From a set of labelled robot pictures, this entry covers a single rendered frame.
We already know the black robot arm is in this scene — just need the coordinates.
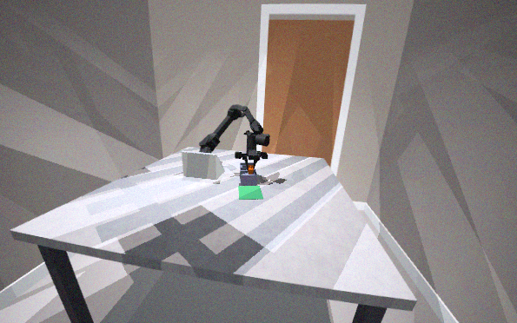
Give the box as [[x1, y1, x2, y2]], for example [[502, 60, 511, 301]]
[[199, 104, 270, 161]]

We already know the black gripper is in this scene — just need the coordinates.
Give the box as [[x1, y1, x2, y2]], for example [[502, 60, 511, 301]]
[[235, 144, 268, 169]]

